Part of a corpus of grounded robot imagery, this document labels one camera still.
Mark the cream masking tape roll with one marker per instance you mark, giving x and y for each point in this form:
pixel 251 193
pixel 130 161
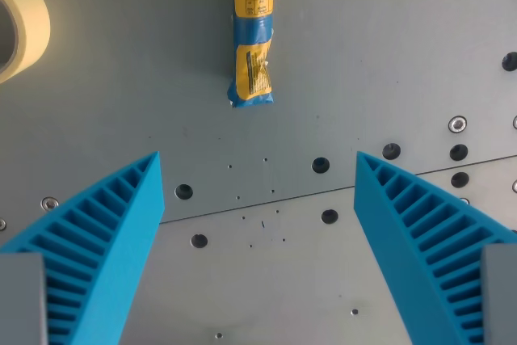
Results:
pixel 28 22

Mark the yellow blue snack packet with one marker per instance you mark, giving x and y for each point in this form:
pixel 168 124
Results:
pixel 253 34

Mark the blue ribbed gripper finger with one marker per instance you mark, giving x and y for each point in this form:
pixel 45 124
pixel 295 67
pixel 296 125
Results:
pixel 408 240
pixel 105 240

